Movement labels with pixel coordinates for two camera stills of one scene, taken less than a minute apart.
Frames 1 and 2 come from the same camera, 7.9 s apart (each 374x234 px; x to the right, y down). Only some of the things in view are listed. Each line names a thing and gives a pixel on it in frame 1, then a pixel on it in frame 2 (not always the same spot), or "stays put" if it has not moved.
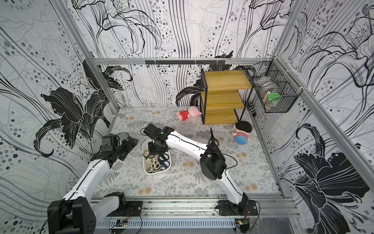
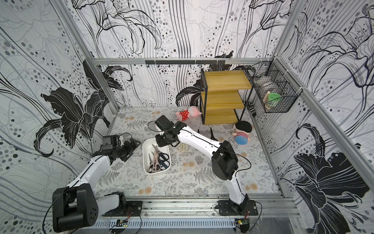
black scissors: (213, 138) stays put
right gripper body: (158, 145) to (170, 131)
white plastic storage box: (145, 146) stays put
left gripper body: (122, 149) stays put
